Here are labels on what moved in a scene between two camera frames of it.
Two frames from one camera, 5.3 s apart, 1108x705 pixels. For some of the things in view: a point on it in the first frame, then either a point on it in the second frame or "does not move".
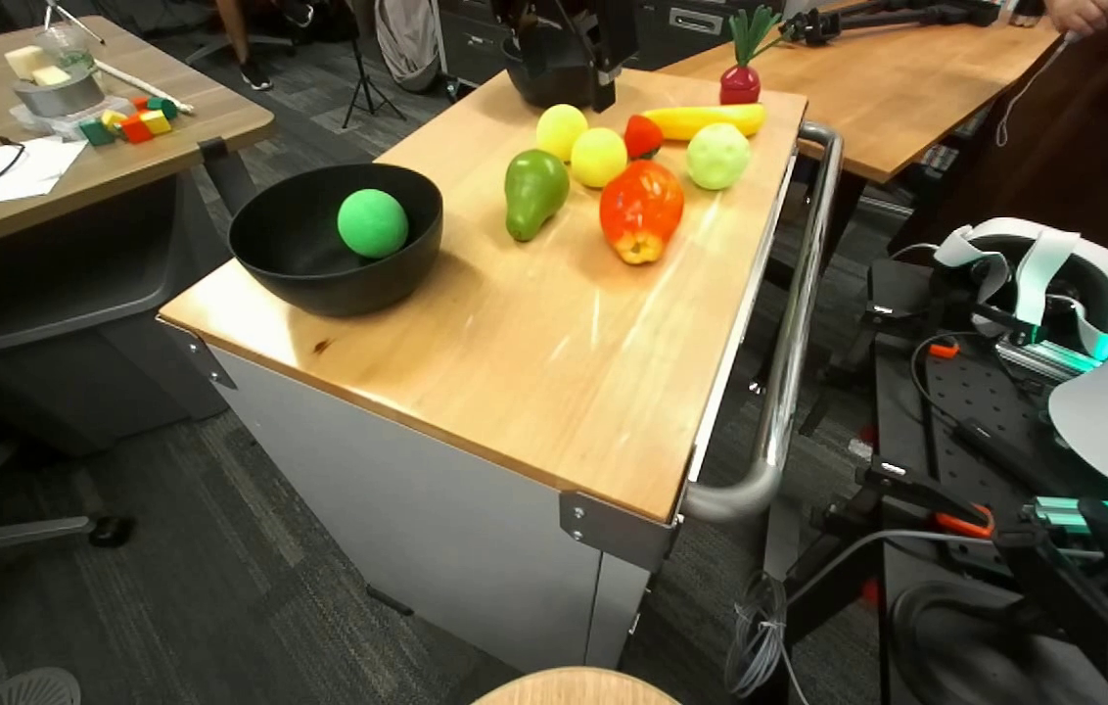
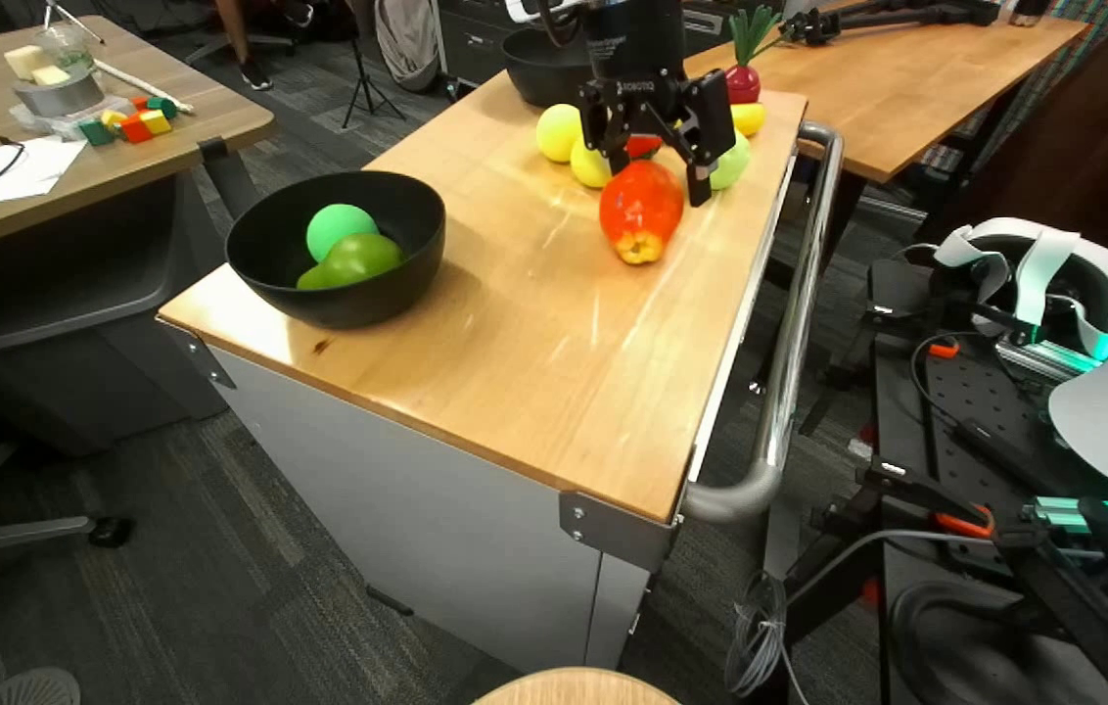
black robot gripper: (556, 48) → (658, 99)
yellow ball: (556, 131) does not move
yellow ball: (602, 157) does not move
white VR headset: (1049, 298) does not move
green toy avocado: (535, 189) → (363, 260)
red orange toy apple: (641, 209) does not move
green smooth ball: (369, 221) → (330, 223)
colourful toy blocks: (138, 124) does not move
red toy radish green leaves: (754, 28) does not move
